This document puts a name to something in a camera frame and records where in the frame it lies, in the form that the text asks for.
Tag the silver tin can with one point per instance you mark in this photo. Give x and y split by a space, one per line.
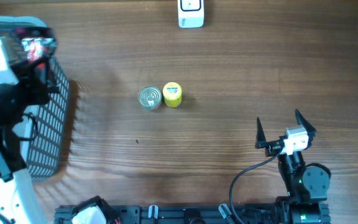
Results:
150 97

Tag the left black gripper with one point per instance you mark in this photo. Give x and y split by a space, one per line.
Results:
35 86

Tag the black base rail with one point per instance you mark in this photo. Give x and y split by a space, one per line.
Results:
182 214

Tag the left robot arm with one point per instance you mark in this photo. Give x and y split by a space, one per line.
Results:
18 203

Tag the grey plastic basket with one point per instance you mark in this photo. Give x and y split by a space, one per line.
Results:
41 155

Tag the black hex wrench packet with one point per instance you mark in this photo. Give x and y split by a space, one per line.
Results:
38 43

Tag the white barcode scanner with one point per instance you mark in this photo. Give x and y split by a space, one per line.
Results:
190 13

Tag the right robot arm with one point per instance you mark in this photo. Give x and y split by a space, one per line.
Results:
306 184

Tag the yellow plastic jar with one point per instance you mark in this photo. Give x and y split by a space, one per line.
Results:
172 94

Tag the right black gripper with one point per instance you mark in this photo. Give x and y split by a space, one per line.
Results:
273 147

